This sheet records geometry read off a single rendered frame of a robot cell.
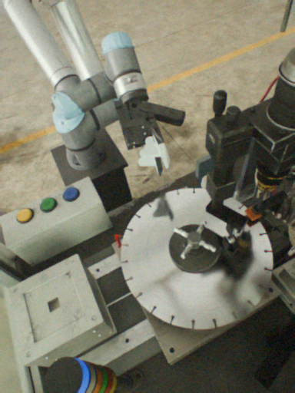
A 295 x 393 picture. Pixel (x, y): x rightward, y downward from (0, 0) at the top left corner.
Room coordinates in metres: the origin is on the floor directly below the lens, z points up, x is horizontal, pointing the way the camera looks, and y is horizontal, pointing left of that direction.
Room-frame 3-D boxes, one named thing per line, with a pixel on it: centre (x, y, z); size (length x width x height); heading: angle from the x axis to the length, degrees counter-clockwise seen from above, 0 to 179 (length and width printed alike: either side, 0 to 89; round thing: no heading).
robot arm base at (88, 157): (0.81, 0.20, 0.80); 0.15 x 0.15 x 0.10
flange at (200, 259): (0.25, -0.08, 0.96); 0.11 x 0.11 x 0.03
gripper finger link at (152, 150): (0.43, -0.03, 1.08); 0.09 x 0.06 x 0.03; 7
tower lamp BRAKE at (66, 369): (0.03, 0.14, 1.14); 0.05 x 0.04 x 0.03; 17
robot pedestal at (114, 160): (0.81, 0.20, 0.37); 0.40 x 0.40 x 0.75; 17
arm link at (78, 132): (0.81, 0.20, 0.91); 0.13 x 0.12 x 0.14; 115
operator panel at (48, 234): (0.47, 0.28, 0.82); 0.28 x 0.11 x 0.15; 107
